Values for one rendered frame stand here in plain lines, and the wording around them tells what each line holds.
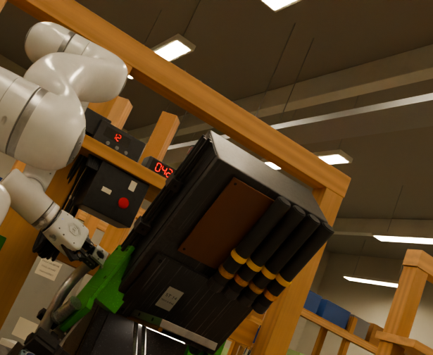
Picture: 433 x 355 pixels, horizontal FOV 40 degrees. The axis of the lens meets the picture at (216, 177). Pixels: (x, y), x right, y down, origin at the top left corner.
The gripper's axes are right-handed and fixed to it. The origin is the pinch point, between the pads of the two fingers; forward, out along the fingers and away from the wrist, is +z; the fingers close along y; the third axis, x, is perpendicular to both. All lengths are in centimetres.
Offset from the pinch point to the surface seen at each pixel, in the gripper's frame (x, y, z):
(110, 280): -6.4, -10.4, 4.6
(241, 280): -32.0, -8.7, 26.2
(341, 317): 160, 431, 377
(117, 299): -4.7, -12.2, 9.0
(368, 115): -34, 311, 139
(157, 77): -26, 62, -18
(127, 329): 8.3, -3.4, 22.3
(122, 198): -4.7, 24.9, -1.7
